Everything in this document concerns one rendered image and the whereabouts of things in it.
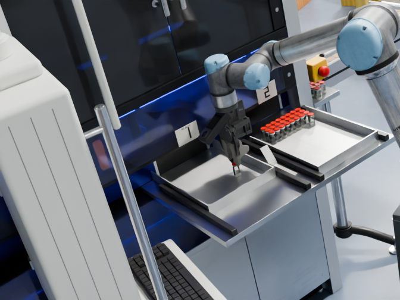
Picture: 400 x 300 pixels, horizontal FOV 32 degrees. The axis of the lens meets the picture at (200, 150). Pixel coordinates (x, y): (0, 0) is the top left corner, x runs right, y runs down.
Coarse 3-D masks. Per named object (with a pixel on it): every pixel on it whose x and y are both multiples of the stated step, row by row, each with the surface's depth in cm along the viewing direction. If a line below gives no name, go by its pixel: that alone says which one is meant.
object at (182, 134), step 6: (186, 126) 223; (192, 126) 224; (180, 132) 222; (186, 132) 224; (192, 132) 225; (198, 132) 227; (180, 138) 223; (186, 138) 224; (192, 138) 226; (180, 144) 224
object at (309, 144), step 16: (320, 112) 240; (304, 128) 239; (320, 128) 236; (336, 128) 234; (352, 128) 229; (368, 128) 222; (288, 144) 231; (304, 144) 229; (320, 144) 227; (336, 144) 224; (352, 144) 222; (368, 144) 219; (304, 160) 214; (320, 160) 218; (336, 160) 213
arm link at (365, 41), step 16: (368, 16) 170; (384, 16) 172; (352, 32) 168; (368, 32) 166; (384, 32) 169; (336, 48) 172; (352, 48) 169; (368, 48) 167; (384, 48) 169; (352, 64) 171; (368, 64) 168; (384, 64) 169; (368, 80) 175; (384, 80) 172; (384, 96) 174; (384, 112) 177
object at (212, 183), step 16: (192, 160) 237; (208, 160) 234; (224, 160) 232; (240, 160) 229; (256, 160) 221; (160, 176) 225; (176, 176) 230; (192, 176) 227; (208, 176) 225; (224, 176) 223; (240, 176) 220; (256, 176) 218; (272, 176) 215; (192, 192) 219; (208, 192) 216; (224, 192) 214; (240, 192) 209; (208, 208) 204
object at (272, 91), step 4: (272, 80) 238; (268, 84) 238; (272, 84) 239; (268, 88) 238; (272, 88) 239; (260, 92) 237; (268, 92) 239; (272, 92) 240; (276, 92) 241; (260, 96) 237; (264, 96) 238; (268, 96) 239; (272, 96) 240; (260, 100) 238; (264, 100) 239
